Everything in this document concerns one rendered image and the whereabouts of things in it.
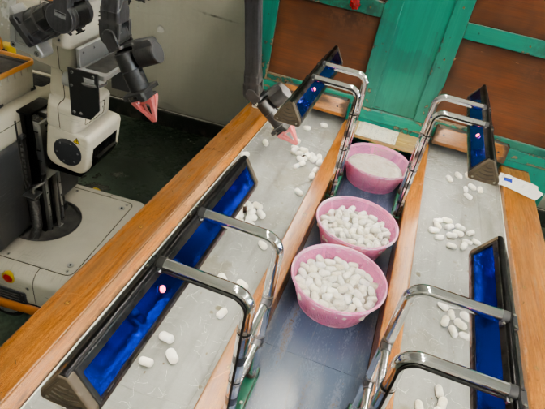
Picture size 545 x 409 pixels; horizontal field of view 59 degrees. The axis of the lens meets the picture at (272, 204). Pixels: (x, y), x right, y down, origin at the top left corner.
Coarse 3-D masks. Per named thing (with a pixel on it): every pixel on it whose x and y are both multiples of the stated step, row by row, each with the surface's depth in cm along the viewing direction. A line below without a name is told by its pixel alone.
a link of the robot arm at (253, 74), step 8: (248, 0) 155; (256, 0) 154; (248, 8) 157; (256, 8) 156; (248, 16) 158; (256, 16) 157; (248, 24) 159; (256, 24) 159; (248, 32) 161; (256, 32) 160; (248, 40) 162; (256, 40) 162; (248, 48) 164; (256, 48) 163; (248, 56) 165; (256, 56) 165; (248, 64) 167; (256, 64) 166; (248, 72) 168; (256, 72) 168; (248, 80) 169; (256, 80) 169; (248, 88) 171; (256, 88) 170
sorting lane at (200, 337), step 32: (320, 128) 210; (256, 160) 180; (288, 160) 184; (256, 192) 163; (288, 192) 166; (256, 224) 149; (288, 224) 152; (224, 256) 135; (256, 256) 137; (192, 288) 124; (192, 320) 116; (224, 320) 117; (160, 352) 107; (192, 352) 108; (128, 384) 100; (160, 384) 101; (192, 384) 102
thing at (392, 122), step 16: (272, 80) 219; (320, 112) 224; (368, 112) 212; (384, 112) 211; (400, 128) 212; (416, 128) 209; (432, 144) 215; (512, 160) 203; (528, 160) 201; (544, 160) 199; (544, 176) 203; (544, 192) 206
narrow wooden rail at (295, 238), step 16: (336, 144) 195; (336, 160) 185; (320, 176) 173; (320, 192) 165; (304, 208) 156; (304, 224) 149; (288, 240) 142; (304, 240) 151; (288, 256) 136; (288, 272) 134; (256, 288) 124; (256, 304) 120; (272, 304) 122; (224, 352) 107; (224, 368) 103; (208, 384) 100; (224, 384) 101; (208, 400) 97; (224, 400) 98
